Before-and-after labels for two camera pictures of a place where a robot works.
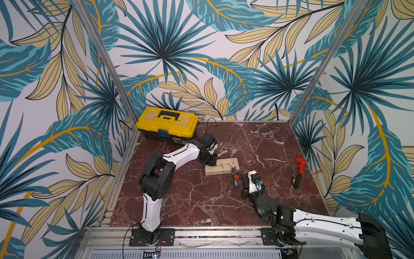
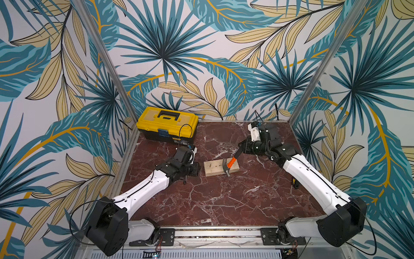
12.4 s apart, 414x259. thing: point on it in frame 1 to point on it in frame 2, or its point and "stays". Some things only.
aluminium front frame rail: x=96 y=237 stays
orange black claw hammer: x=236 y=177 to x=227 y=168
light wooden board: x=223 y=165 stays
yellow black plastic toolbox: x=176 y=125 stays
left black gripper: x=214 y=158 to x=195 y=169
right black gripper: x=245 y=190 to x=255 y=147
